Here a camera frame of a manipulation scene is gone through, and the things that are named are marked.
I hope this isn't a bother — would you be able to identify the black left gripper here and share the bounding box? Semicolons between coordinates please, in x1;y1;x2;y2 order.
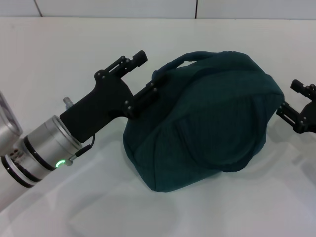
60;50;169;144

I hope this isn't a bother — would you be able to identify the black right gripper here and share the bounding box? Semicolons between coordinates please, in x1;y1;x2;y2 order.
276;79;316;134

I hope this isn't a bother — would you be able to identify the dark blue lunch bag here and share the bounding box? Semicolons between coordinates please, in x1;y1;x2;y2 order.
122;50;284;193

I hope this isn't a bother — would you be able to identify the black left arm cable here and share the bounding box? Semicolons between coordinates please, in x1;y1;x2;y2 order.
70;134;96;162

